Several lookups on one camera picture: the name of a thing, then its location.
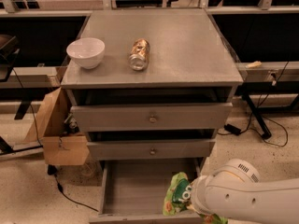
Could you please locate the green rice chip bag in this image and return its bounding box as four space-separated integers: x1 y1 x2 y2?
163 172 228 224

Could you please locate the grey bottom drawer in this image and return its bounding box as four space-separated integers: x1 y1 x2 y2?
89 158 203 224

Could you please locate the brass top drawer knob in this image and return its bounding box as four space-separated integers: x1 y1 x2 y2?
149 115 157 123

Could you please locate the brass drawer knob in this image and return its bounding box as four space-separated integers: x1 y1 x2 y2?
149 148 156 156
149 115 157 123

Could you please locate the brass middle drawer knob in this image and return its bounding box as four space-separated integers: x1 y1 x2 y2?
149 148 156 156

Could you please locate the grey drawer cabinet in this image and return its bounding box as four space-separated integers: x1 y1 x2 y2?
61 8 244 166

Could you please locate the black table leg right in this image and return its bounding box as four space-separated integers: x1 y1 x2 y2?
242 92 272 139

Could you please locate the grey middle drawer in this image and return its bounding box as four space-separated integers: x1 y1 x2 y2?
88 139 215 161

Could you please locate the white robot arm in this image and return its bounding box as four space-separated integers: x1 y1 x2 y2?
191 159 299 224

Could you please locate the brown cardboard box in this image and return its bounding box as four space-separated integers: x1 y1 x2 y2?
24 88 89 166

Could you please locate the white ceramic bowl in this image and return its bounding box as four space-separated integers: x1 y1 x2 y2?
66 37 106 69

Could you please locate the grey top drawer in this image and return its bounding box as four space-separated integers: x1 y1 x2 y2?
71 103 232 132

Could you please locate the grey drawer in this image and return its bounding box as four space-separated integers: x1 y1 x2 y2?
71 103 232 132
89 158 203 224
88 139 215 161

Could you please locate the yellow foam scrap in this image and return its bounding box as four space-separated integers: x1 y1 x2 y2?
245 61 262 69

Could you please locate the black floor cable left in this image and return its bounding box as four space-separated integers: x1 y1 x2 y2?
47 165 99 213

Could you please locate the gold soda can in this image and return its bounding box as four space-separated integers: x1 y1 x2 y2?
129 38 150 71

